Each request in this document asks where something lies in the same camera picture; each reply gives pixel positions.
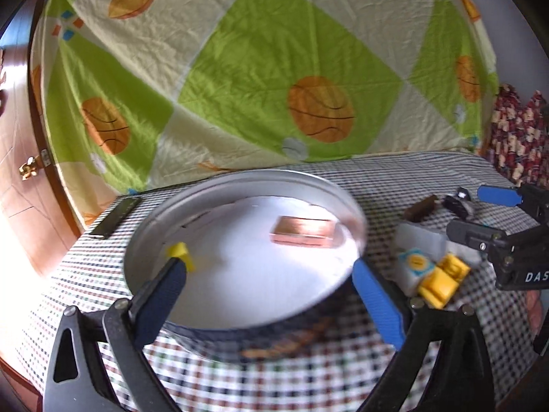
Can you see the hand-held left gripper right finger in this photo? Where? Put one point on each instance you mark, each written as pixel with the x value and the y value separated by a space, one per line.
pixel 377 296

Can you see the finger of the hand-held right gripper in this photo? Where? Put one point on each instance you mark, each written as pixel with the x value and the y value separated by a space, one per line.
pixel 472 234
pixel 497 196

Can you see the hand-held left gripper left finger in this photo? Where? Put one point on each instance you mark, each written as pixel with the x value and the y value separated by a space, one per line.
pixel 170 275

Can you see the small yellow toy block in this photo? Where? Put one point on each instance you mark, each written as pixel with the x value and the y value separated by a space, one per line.
pixel 182 254

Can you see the clear plastic box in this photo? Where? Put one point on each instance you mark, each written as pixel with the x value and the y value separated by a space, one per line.
pixel 422 236

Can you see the large yellow toy brick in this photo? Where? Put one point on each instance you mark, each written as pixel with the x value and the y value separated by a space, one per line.
pixel 441 285

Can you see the round metal tin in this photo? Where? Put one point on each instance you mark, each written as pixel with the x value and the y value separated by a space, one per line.
pixel 240 339

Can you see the person's right hand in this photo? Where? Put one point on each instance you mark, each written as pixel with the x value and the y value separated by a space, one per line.
pixel 535 309

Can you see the black hair claw clip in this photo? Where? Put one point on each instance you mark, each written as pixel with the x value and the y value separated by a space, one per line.
pixel 457 208

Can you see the brown rectangular bar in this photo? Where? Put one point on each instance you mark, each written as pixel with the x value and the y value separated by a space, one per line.
pixel 422 209

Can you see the red floral cloth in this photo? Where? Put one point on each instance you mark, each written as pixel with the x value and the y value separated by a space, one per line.
pixel 519 137

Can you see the black remote control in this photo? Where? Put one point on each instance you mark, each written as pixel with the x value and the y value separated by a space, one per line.
pixel 115 218

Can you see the copper-coloured rectangular box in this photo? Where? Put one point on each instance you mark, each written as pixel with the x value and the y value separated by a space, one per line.
pixel 304 231

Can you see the checked tablecloth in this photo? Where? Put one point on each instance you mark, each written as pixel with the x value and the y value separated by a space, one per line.
pixel 377 180

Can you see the wooden door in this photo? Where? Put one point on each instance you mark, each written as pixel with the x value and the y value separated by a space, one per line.
pixel 25 231

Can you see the basketball printed bed sheet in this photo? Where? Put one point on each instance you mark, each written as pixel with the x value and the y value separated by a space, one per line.
pixel 274 73

